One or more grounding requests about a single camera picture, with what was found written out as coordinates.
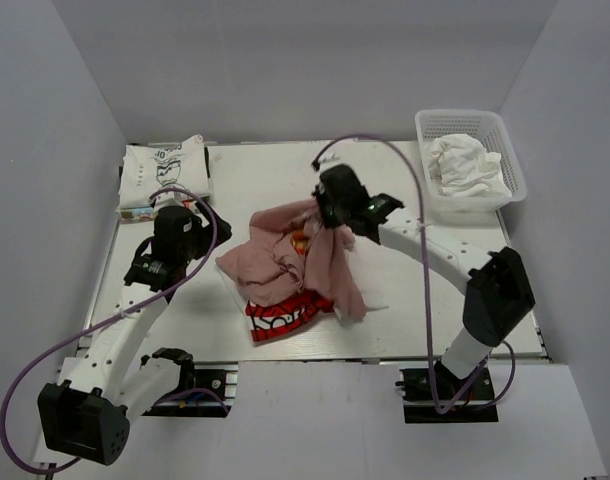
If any pink t-shirt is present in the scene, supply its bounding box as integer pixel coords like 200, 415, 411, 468
216, 199, 367, 320

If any white red print t-shirt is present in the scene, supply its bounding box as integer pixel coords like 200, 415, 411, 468
244, 227, 391, 346

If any plain white t-shirt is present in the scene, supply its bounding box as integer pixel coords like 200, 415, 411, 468
421, 134, 512, 198

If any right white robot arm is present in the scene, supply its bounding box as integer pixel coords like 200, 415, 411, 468
314, 164, 535, 399

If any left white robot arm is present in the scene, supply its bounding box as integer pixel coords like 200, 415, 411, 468
38, 206, 232, 465

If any folded colourful cartoon t-shirt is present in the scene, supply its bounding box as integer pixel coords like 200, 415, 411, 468
115, 199, 209, 222

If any folded white cartoon t-shirt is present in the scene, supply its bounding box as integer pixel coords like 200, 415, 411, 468
119, 134, 212, 210

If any white plastic basket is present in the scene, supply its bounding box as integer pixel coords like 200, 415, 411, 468
414, 108, 529, 212

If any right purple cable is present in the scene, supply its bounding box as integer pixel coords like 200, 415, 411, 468
310, 133, 517, 415

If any purple cable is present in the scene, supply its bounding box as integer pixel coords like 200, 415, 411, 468
0, 187, 219, 474
310, 133, 517, 415

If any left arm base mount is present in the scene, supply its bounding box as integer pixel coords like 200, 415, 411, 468
145, 364, 238, 419

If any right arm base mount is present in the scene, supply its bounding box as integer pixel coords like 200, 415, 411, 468
395, 367, 499, 424

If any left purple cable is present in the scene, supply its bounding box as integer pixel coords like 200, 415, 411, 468
0, 187, 219, 474

